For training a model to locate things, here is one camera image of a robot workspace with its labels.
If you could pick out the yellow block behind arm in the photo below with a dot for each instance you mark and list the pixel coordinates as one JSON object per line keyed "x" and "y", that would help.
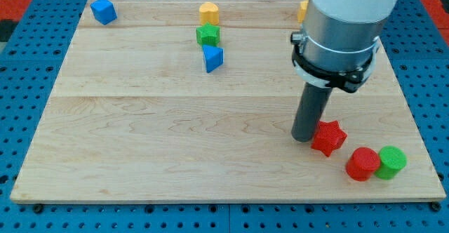
{"x": 302, "y": 10}

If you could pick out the yellow heart block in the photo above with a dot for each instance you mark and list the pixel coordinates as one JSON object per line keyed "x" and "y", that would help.
{"x": 209, "y": 13}

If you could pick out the green cylinder block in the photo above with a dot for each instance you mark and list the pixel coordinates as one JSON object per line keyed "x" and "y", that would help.
{"x": 392, "y": 161}

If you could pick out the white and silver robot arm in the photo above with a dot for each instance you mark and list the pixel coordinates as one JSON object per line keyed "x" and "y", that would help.
{"x": 341, "y": 34}

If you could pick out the red hexagon block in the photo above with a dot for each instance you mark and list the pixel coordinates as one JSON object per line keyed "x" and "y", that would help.
{"x": 362, "y": 164}

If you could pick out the red star block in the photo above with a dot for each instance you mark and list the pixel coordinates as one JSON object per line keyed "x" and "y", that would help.
{"x": 328, "y": 137}

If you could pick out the blue cube block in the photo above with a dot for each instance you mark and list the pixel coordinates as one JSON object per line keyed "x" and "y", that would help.
{"x": 103, "y": 11}

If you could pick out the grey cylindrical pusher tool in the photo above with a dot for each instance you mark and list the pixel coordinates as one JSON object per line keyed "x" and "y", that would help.
{"x": 312, "y": 104}

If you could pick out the wooden board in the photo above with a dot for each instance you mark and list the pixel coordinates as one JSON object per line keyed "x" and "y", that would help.
{"x": 134, "y": 118}

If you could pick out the blue triangle block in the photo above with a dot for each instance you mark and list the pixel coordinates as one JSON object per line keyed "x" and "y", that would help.
{"x": 213, "y": 57}

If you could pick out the green star block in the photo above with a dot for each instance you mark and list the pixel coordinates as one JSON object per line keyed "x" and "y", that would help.
{"x": 208, "y": 34}

